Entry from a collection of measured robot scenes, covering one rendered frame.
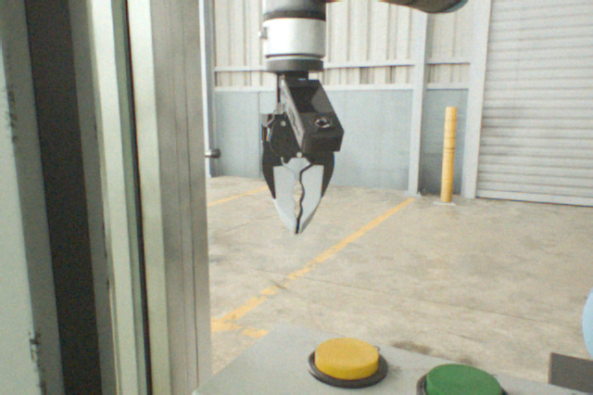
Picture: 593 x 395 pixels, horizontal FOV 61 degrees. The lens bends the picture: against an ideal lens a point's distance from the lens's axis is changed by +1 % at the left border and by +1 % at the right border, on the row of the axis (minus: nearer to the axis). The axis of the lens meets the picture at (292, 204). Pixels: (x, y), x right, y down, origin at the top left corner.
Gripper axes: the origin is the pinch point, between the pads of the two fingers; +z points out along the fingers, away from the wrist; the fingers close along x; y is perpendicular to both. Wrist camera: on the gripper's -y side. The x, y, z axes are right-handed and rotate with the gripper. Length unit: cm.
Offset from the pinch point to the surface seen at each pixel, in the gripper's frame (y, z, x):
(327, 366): -32.6, 0.4, 5.1
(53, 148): -38.1, -13.4, 17.9
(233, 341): 150, 91, -3
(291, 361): -30.1, 1.2, 6.8
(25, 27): -38.4, -17.8, 18.3
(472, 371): -35.0, 0.2, -2.9
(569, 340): 122, 91, -151
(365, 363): -33.0, 0.2, 2.8
